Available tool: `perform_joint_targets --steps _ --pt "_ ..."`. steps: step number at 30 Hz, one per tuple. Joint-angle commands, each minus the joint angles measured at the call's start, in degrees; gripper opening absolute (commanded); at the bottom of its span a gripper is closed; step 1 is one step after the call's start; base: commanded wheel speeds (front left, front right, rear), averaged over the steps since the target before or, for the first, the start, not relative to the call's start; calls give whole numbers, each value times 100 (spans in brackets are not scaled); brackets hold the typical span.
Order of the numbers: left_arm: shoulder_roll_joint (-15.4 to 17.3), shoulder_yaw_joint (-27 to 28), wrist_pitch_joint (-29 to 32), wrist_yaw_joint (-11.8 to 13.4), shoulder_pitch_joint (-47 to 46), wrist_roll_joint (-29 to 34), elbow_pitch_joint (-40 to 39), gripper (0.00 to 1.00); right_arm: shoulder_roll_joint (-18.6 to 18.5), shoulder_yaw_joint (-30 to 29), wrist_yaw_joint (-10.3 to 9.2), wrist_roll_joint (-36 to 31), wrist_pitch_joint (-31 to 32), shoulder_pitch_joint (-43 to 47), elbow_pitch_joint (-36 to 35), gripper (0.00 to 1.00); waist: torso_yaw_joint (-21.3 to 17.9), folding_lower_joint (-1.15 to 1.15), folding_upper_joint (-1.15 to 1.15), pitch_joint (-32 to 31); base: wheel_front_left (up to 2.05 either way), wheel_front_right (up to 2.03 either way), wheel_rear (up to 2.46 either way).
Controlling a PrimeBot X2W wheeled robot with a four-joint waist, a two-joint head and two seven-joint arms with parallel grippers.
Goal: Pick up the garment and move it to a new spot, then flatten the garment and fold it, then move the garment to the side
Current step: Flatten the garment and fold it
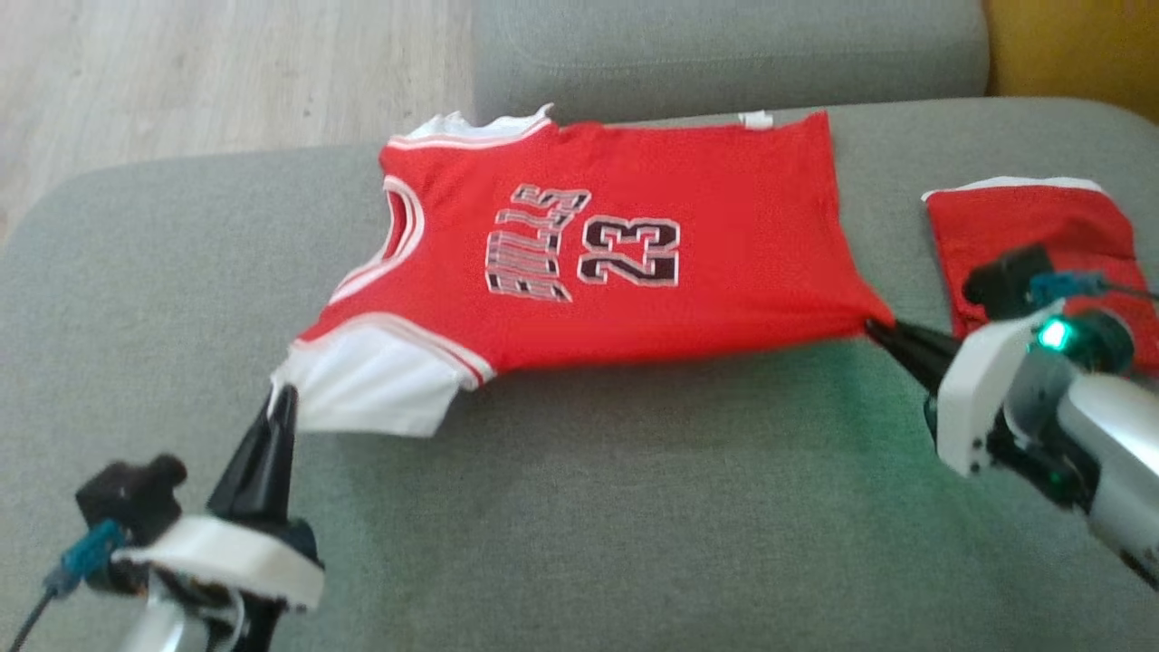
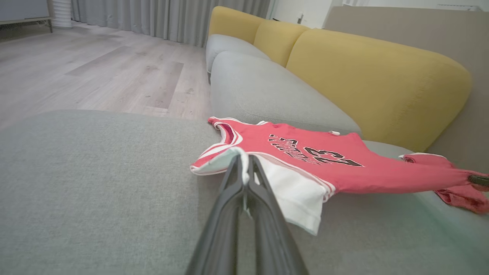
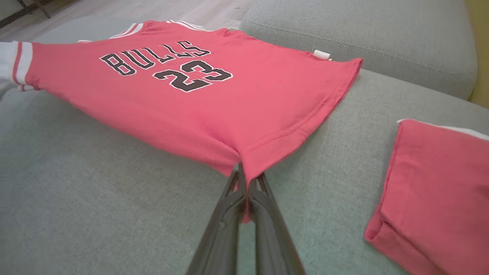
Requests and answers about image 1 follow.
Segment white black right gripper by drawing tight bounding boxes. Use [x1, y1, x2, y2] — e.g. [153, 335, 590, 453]
[865, 302, 1102, 513]

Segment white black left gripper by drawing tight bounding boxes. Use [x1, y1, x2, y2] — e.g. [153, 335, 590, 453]
[110, 384, 326, 614]

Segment red shorts with white trim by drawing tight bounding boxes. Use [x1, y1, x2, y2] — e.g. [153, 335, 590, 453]
[921, 176, 1159, 378]

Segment red basketball jersey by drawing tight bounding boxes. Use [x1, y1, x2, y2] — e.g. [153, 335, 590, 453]
[269, 103, 898, 439]

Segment large yellow back cushion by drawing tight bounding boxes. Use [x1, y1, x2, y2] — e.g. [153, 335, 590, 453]
[984, 0, 1159, 125]

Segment grey sofa seat cushion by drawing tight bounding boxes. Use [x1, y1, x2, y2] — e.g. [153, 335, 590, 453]
[470, 0, 991, 125]

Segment blue cable connector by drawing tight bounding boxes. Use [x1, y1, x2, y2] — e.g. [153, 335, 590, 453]
[43, 518, 129, 599]
[1027, 269, 1111, 310]

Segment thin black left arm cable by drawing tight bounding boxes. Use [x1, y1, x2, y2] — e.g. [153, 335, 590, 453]
[4, 586, 58, 652]

